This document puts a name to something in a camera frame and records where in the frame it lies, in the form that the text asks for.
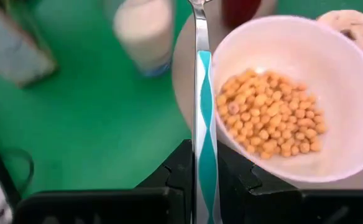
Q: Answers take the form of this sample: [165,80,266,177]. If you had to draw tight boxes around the toast slice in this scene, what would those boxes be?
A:
[316,9,363,60]

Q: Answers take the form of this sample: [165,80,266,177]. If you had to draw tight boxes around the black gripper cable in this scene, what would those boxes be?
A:
[0,147,35,195]

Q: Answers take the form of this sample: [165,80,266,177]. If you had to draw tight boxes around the glass of milk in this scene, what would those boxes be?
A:
[112,0,175,77]

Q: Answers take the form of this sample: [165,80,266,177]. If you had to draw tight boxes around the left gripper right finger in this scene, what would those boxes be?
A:
[217,140,363,224]

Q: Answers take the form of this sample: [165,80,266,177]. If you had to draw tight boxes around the white bowl with cereal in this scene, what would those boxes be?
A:
[211,15,363,184]

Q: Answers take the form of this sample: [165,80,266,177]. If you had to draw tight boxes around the cereal box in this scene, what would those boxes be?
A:
[0,0,58,88]

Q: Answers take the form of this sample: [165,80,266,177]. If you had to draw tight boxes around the red apple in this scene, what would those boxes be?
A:
[221,0,262,29]

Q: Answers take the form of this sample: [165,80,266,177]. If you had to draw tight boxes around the spoon with teal white handle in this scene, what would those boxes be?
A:
[187,0,223,224]

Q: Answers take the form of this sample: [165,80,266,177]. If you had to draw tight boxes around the orange cereal balls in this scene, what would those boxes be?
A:
[216,68,328,161]

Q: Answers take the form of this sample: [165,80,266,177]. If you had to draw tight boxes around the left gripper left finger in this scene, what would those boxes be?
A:
[13,139,198,224]

